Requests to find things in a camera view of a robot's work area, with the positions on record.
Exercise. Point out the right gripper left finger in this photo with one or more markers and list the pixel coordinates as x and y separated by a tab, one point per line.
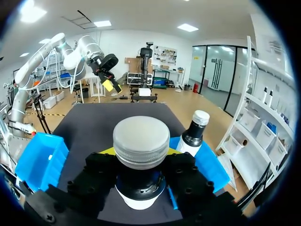
94	181

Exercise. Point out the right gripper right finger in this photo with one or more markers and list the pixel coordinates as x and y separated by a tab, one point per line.
188	181

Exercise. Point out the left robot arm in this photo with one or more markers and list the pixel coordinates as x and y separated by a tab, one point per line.
87	47

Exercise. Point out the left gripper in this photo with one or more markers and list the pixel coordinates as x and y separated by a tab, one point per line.
104	64

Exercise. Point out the blue plastic bin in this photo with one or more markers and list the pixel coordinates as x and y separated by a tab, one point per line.
211	169
40	155

